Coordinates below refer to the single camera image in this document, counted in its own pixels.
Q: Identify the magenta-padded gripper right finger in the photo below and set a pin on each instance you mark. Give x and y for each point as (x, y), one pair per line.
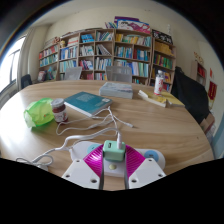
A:
(138, 165)

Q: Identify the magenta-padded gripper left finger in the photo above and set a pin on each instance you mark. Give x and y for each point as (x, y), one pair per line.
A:
(88, 166)

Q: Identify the green charger block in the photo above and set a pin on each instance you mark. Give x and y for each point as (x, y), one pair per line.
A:
(113, 151)

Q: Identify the white power strip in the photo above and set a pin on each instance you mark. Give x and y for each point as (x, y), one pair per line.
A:
(151, 155)

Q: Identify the small jar with red label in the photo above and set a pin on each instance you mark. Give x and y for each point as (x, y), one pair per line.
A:
(60, 111)

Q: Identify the teal book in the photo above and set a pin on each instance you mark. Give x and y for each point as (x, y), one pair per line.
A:
(86, 102)

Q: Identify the open yellow book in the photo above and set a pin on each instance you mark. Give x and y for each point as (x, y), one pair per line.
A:
(151, 98)

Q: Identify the green plastic bag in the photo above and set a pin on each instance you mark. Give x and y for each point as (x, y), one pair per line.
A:
(38, 113)

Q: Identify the yellow folder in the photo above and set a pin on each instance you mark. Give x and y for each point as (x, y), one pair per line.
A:
(175, 100)

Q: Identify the grey book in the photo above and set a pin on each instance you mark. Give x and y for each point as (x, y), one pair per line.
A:
(116, 90)

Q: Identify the cardboard box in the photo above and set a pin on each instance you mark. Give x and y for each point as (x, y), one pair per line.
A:
(207, 123)

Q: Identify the white bottle with red label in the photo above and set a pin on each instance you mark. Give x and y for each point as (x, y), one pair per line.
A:
(159, 83)

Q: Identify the dark jacket on chair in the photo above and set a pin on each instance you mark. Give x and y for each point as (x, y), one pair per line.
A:
(190, 95)

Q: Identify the grey mesh chair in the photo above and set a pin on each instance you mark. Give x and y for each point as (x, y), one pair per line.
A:
(119, 74)
(73, 73)

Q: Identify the black office chair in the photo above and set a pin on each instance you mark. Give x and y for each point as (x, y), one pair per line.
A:
(26, 81)

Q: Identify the wooden bookshelf unit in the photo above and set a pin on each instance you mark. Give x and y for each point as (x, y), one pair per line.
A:
(110, 50)

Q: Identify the window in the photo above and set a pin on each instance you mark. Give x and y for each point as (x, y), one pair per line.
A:
(11, 66)

